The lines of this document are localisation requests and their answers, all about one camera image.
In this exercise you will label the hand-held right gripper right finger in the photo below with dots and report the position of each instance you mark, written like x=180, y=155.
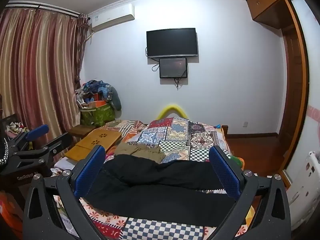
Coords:
x=225, y=173

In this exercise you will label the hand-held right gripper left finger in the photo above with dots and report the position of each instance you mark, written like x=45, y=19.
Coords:
x=90, y=171

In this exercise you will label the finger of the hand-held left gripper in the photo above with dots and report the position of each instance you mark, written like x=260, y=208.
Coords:
x=37, y=130
x=58, y=143

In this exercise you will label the black pants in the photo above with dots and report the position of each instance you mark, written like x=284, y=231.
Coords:
x=155, y=187

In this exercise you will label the folded khaki pants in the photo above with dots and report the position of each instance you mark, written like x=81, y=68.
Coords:
x=140, y=151

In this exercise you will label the green plush toy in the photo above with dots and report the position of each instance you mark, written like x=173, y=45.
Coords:
x=237, y=161

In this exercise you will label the floral cloth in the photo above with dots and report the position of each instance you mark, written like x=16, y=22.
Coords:
x=16, y=128

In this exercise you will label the white cloth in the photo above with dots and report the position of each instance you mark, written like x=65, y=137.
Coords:
x=63, y=164

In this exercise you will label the wooden stool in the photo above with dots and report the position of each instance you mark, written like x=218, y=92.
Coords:
x=81, y=130

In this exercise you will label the green patterned bag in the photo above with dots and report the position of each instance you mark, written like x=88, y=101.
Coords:
x=98, y=116

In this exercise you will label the orange plastic bag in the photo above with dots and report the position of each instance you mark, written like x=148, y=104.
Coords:
x=10, y=215

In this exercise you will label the orange box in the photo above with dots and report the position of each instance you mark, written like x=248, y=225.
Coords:
x=98, y=103

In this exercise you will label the striped pink curtain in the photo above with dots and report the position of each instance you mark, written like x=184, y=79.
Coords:
x=37, y=67

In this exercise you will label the patchwork printed blanket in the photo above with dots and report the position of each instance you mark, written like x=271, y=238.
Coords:
x=175, y=135

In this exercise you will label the white suitcase with stickers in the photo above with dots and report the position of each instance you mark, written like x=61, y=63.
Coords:
x=305, y=187

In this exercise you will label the yellow foam tube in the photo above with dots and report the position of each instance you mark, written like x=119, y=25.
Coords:
x=172, y=106

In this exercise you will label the wooden door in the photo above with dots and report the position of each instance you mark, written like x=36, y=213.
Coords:
x=291, y=92

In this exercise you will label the small black monitor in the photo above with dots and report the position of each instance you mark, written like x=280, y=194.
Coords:
x=173, y=68

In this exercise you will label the dark curtain rod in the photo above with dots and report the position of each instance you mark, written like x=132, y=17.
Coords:
x=50, y=8

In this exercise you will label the white air conditioner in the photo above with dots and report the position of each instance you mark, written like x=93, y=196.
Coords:
x=112, y=17

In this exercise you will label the white sliding wardrobe door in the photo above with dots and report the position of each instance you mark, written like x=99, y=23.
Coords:
x=308, y=62

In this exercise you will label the wooden overhead cabinet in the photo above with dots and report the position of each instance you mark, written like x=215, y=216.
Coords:
x=267, y=2

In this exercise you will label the wooden bed frame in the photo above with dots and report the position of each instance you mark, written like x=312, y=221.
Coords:
x=225, y=129

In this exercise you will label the black wall television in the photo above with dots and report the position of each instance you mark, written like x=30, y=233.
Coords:
x=172, y=42

